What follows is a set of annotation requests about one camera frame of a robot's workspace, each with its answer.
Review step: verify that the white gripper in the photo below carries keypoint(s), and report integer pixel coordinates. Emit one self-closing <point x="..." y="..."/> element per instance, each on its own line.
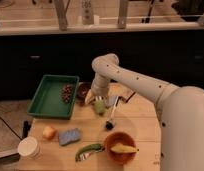
<point x="100" y="86"/>

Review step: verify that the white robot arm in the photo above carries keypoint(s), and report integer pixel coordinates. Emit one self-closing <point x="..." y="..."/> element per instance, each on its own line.
<point x="180" y="111"/>

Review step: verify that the bunch of red grapes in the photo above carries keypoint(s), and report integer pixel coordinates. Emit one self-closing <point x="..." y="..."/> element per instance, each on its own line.
<point x="66" y="93"/>

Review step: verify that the black dish brush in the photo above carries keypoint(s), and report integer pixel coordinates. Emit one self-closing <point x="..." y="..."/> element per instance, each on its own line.
<point x="110" y="123"/>

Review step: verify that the green plastic tray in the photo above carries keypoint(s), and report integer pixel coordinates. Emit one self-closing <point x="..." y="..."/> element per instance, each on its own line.
<point x="47" y="101"/>

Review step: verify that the green pepper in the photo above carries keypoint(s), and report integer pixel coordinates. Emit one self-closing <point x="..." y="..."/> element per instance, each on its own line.
<point x="91" y="147"/>

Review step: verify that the blue sponge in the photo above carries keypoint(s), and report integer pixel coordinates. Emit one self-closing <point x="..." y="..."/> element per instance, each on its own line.
<point x="69" y="136"/>

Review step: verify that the yellow banana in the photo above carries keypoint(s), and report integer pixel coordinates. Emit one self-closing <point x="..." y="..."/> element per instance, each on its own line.
<point x="122" y="149"/>

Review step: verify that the silver spoon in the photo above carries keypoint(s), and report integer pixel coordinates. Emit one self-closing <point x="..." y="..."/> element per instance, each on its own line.
<point x="91" y="154"/>

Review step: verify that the orange bowl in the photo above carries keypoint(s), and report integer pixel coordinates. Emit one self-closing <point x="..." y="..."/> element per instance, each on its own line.
<point x="115" y="138"/>

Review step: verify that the white paper cup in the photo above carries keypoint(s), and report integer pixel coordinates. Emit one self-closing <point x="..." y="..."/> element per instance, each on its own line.
<point x="29" y="147"/>

